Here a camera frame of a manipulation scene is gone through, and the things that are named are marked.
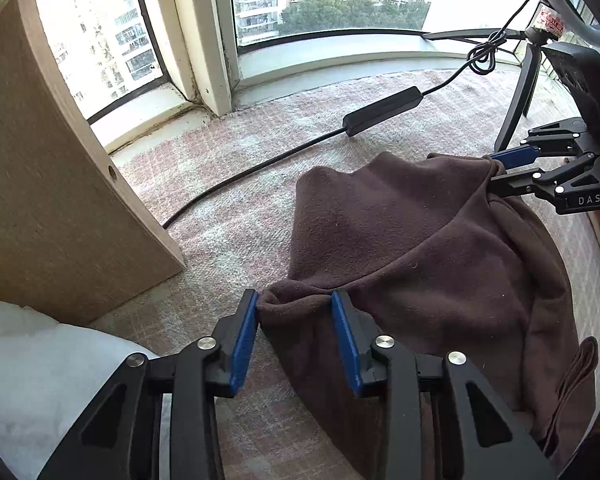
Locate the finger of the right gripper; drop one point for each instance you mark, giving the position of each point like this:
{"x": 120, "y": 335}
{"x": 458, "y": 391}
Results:
{"x": 519, "y": 183}
{"x": 513, "y": 158}

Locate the white cotton garment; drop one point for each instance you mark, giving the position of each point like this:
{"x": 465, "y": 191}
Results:
{"x": 49, "y": 372}

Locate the light wooden board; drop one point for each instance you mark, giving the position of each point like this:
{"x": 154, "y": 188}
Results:
{"x": 75, "y": 240}

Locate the plaid pink bed sheet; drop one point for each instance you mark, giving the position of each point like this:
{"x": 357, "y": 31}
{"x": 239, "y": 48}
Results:
{"x": 240, "y": 237}

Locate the black camera box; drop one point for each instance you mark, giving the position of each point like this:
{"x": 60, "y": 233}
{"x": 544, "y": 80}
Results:
{"x": 578, "y": 68}

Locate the brown fleece garment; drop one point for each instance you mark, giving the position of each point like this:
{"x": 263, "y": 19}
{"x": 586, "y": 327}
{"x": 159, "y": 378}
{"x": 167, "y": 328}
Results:
{"x": 441, "y": 264}

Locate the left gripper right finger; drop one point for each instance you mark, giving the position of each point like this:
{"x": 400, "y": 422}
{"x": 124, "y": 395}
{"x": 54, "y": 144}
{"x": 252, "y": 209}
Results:
{"x": 476, "y": 435}

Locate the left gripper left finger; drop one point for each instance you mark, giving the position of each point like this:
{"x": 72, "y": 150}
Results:
{"x": 117, "y": 436}

